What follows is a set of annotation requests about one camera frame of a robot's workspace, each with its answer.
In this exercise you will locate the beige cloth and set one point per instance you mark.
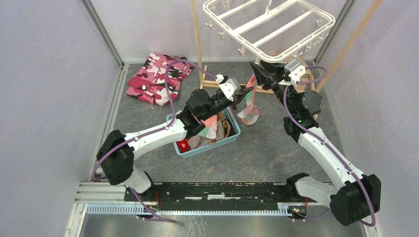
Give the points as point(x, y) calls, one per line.
point(307, 76)

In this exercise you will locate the blue plastic basket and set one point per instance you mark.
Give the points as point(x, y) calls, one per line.
point(235, 131)

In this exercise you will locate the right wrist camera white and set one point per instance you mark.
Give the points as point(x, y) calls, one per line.
point(294, 70)

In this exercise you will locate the pink sock green patches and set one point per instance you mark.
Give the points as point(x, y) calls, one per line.
point(250, 114)

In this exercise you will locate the red sock white stars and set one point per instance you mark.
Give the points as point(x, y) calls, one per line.
point(183, 145)

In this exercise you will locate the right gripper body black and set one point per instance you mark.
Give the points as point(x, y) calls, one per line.
point(287, 89)

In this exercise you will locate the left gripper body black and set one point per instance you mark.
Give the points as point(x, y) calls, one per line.
point(218, 104)

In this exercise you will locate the wooden hanger stand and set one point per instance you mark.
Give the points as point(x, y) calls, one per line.
point(323, 28)

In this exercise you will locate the white clip hanger frame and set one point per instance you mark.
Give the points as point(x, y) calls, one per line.
point(271, 30)

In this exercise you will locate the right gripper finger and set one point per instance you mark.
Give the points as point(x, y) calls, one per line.
point(265, 70)
point(265, 81)

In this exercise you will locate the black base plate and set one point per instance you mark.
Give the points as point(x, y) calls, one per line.
point(221, 196)

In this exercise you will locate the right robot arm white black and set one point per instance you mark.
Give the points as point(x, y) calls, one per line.
point(352, 196)

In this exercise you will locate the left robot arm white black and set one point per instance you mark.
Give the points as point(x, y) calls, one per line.
point(118, 152)

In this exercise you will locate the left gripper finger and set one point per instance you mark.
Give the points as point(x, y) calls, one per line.
point(244, 90)
point(237, 99)

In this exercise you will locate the pink camouflage cloth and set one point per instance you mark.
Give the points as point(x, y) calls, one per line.
point(155, 83)

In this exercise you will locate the brown beige socks pile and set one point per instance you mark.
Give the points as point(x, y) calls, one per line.
point(223, 131)

